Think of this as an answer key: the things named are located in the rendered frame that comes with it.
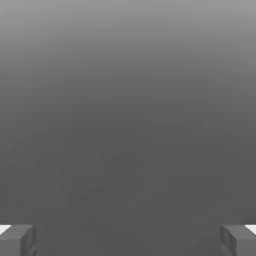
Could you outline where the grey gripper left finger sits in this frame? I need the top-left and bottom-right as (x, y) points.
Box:
(0, 223), (38, 256)

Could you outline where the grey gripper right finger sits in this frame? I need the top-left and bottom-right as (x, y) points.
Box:
(219, 224), (256, 256)

